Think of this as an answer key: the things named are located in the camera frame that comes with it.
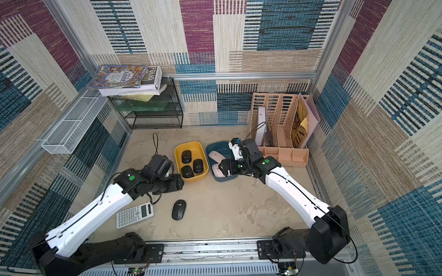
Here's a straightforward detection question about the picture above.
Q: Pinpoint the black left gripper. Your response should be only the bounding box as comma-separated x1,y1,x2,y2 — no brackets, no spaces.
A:
151,172,186,194

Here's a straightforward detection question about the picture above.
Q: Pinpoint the black mouse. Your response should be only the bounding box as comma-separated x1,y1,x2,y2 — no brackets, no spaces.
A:
193,159,204,174
181,149,192,164
181,165,195,179
172,200,186,221

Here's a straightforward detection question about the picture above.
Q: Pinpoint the pink mouse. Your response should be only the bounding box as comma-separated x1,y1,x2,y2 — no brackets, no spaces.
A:
212,163,225,178
208,151,226,164

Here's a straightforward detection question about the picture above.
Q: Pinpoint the teal plastic bin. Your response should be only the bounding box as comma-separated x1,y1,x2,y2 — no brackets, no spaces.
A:
205,140,239,182

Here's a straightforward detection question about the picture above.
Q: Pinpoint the yellow plastic bin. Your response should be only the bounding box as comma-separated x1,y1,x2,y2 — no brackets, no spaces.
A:
174,141,209,184

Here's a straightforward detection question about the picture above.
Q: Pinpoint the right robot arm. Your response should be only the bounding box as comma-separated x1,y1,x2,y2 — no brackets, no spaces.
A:
219,138,352,264

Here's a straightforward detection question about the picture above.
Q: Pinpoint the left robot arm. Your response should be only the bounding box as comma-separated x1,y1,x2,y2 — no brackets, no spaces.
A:
28,154,184,276

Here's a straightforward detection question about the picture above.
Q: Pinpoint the white calculator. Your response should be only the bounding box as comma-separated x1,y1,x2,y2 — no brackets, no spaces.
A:
116,202,154,230

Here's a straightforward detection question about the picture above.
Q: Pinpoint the white binder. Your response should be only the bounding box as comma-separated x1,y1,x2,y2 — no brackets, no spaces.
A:
254,106,267,146

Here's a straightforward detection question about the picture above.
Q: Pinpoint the pink desk organizer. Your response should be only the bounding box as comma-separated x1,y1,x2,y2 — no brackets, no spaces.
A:
248,93,309,168

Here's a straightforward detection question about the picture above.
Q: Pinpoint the green folder on shelf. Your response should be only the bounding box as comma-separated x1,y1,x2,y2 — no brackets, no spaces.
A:
116,100,169,112

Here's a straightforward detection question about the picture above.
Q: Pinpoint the lilac folder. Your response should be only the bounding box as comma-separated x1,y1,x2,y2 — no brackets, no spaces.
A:
299,94,320,148

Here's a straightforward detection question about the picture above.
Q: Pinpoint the white book under stack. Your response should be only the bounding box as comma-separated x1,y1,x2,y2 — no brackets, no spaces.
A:
99,84,168,97

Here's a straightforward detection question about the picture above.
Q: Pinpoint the black folio book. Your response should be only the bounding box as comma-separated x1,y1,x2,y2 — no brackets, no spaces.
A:
140,66,162,89

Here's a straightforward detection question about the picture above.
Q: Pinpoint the colourful picture book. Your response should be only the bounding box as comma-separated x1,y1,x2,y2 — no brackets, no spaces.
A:
87,65,147,89

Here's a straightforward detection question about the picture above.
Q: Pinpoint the black wire shelf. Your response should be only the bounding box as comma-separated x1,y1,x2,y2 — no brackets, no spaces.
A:
109,78,184,129

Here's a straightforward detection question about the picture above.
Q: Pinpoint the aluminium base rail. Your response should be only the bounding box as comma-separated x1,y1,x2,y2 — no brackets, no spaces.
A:
58,236,356,276

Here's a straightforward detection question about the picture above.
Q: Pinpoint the white wire basket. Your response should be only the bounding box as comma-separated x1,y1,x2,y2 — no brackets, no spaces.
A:
41,96,107,155

